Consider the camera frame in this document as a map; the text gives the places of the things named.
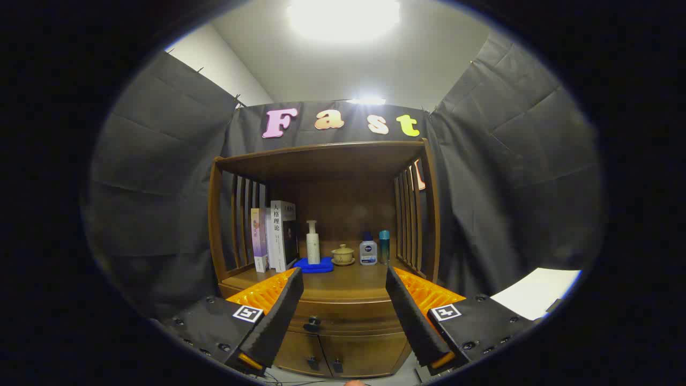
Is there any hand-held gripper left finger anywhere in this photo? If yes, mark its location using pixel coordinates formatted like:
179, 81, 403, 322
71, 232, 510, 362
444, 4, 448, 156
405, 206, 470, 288
158, 267, 305, 376

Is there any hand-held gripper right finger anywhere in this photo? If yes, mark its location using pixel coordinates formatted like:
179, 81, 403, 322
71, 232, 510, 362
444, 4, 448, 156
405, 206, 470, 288
385, 265, 538, 377

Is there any brown wooden drawer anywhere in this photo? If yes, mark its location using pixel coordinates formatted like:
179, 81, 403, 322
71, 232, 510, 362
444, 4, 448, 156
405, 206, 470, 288
287, 299, 411, 337

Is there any wooden countertop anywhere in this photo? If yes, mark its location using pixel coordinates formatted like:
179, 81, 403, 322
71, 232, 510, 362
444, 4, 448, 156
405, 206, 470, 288
221, 256, 429, 302

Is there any brown wooden cabinet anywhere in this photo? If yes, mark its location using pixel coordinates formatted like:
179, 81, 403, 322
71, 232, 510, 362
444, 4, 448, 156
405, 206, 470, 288
208, 138, 441, 379

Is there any blue folded cloth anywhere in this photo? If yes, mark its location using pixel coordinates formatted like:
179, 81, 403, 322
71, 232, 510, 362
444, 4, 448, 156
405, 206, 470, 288
293, 256, 334, 274

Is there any thin white book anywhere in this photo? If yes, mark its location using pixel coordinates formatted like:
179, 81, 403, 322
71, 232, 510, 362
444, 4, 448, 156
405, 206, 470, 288
265, 208, 277, 270

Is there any purple book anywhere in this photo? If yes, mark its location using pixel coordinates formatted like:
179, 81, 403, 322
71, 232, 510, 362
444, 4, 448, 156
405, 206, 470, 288
250, 208, 269, 273

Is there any white lotion bottle blue cap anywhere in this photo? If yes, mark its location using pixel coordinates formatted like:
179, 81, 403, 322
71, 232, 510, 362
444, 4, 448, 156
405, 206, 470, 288
359, 232, 378, 266

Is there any white pump bottle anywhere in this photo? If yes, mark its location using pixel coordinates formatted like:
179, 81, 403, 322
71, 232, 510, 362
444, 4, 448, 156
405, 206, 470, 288
306, 220, 321, 265

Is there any thick white and black book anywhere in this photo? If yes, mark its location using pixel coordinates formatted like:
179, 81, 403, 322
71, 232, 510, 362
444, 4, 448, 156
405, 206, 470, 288
270, 200, 300, 273

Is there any yellow lidded teacup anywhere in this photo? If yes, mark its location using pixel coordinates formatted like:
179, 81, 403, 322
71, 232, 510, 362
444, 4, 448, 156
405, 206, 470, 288
331, 244, 356, 266

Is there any white panel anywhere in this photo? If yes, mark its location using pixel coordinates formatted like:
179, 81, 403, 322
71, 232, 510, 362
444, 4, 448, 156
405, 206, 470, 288
490, 268, 582, 321

